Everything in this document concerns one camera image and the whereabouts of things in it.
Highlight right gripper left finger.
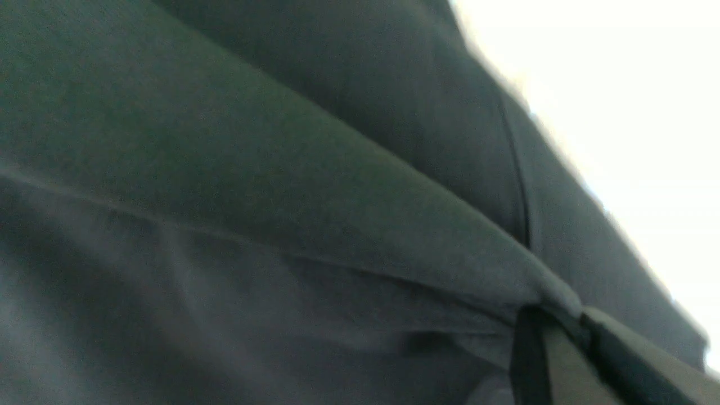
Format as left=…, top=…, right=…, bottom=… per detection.
left=510, top=307, right=624, bottom=404

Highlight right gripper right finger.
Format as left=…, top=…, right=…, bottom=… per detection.
left=582, top=307, right=719, bottom=404

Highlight dark gray long-sleeve shirt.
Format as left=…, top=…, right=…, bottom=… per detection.
left=1, top=1, right=707, bottom=404

